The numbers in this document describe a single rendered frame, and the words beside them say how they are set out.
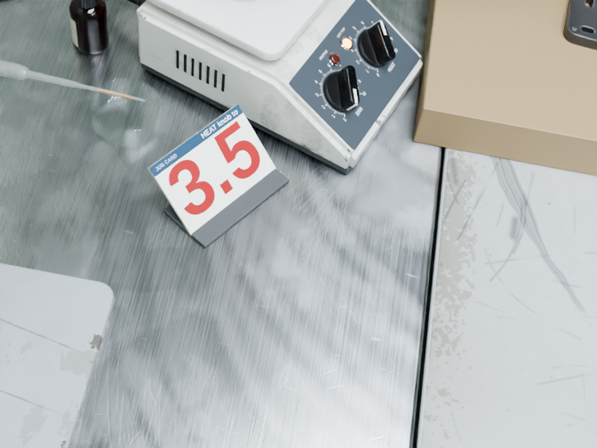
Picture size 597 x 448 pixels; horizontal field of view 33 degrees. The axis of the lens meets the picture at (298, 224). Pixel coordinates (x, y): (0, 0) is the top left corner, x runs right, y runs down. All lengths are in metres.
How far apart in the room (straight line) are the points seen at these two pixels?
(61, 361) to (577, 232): 0.40
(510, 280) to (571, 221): 0.08
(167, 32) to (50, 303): 0.23
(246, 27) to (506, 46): 0.22
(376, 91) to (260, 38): 0.11
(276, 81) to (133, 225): 0.15
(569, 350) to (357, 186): 0.20
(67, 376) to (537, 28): 0.47
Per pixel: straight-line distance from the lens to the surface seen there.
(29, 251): 0.75
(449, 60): 0.83
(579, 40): 0.88
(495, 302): 0.76
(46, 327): 0.71
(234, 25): 0.76
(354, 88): 0.77
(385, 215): 0.78
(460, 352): 0.73
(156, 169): 0.74
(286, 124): 0.78
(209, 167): 0.75
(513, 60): 0.85
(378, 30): 0.80
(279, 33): 0.76
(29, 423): 0.68
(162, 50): 0.81
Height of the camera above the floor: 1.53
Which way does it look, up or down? 56 degrees down
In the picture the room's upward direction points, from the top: 10 degrees clockwise
